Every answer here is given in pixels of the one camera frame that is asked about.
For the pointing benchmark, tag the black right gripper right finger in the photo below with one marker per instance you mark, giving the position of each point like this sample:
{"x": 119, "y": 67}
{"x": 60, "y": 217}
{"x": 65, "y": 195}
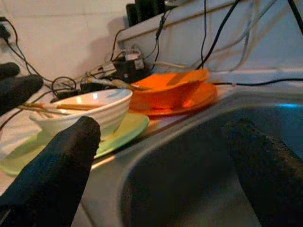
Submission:
{"x": 272, "y": 184}

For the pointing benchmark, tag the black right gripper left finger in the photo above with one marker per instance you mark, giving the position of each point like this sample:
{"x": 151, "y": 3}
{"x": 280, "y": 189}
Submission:
{"x": 47, "y": 184}

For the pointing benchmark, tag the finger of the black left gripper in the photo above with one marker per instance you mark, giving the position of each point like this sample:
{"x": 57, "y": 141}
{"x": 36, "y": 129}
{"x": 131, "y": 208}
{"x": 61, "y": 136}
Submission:
{"x": 9, "y": 69}
{"x": 19, "y": 92}

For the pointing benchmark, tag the green plate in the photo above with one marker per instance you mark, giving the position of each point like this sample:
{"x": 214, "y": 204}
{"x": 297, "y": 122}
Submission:
{"x": 127, "y": 132}

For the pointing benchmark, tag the white ribbed bowl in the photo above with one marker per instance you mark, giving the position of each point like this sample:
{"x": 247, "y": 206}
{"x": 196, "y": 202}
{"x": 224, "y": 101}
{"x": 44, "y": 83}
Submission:
{"x": 111, "y": 111}

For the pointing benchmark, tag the patterned chopstick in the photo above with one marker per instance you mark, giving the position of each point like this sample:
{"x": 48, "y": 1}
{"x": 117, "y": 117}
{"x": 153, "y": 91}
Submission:
{"x": 113, "y": 82}

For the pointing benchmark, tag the steel sink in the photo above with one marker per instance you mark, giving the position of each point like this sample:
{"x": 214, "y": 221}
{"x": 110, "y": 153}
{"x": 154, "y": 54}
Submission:
{"x": 177, "y": 153}

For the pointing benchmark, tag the orange plate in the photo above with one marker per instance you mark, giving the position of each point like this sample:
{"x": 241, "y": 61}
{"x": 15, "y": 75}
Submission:
{"x": 203, "y": 99}

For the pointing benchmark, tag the black power adapter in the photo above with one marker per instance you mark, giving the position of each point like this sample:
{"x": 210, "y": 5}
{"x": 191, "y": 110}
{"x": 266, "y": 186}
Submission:
{"x": 127, "y": 68}

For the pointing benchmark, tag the black block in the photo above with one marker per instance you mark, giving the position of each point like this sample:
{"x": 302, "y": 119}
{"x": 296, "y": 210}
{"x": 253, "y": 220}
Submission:
{"x": 131, "y": 14}
{"x": 149, "y": 9}

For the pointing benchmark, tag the orange bowl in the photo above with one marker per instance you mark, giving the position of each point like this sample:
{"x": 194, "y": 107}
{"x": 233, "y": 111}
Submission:
{"x": 165, "y": 94}

